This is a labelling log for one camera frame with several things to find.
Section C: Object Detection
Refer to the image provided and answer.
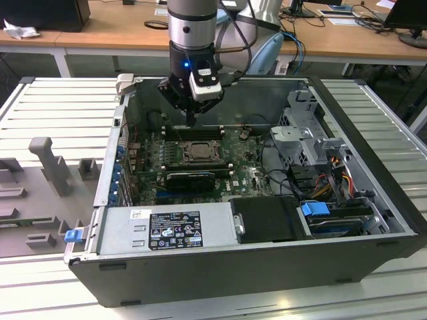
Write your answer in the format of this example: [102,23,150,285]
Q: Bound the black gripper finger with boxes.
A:
[191,93,225,127]
[157,79,192,127]

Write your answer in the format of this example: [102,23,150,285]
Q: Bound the silver CPU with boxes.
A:
[190,143,214,157]

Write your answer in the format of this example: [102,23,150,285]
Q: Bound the CPU socket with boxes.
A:
[181,139,224,163]

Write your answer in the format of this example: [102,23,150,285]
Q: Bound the light grey case latch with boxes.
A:
[115,73,144,98]

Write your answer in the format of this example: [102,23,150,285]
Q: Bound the black graphics card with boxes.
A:
[164,171,217,195]

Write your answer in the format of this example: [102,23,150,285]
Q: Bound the green motherboard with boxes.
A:
[132,126,296,207]

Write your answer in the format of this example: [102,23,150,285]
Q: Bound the silver perforated drive cage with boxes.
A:
[269,88,354,167]

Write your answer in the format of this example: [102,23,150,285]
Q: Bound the black plastic shroud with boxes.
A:
[229,195,303,243]

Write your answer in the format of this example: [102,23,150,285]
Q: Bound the black monitor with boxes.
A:
[288,0,344,18]
[382,0,427,50]

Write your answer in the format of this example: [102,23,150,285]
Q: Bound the black computer box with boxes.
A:
[0,0,91,33]

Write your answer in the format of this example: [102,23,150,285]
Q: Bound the silver power supply with labels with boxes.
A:
[95,201,246,256]

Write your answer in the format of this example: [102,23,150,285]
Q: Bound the hard disk in blue carrier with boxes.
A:
[298,201,366,240]

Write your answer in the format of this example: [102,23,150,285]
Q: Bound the crumpled white paper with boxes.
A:
[2,18,41,41]

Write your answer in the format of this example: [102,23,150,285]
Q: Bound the grey parts rack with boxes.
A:
[0,135,104,258]

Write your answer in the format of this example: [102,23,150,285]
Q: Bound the black and grey PC case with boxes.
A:
[63,73,427,308]

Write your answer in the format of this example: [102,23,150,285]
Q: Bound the green RAM stick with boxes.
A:
[0,218,34,230]

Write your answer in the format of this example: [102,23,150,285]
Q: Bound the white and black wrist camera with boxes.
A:
[188,67,224,101]

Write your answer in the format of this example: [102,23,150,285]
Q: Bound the metal wire locking lever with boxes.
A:
[165,115,184,147]

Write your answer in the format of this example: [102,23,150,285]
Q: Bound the wooden desk with white frame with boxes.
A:
[0,0,427,79]

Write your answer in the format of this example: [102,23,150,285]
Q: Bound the black cable bundle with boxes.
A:
[259,115,303,201]

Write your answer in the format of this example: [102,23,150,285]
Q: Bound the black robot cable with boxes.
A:
[213,0,260,88]

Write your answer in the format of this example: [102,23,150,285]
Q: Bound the blue cable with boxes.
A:
[283,31,306,73]

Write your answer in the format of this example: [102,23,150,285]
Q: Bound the yellow orange red wire bundle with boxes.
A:
[313,171,355,198]

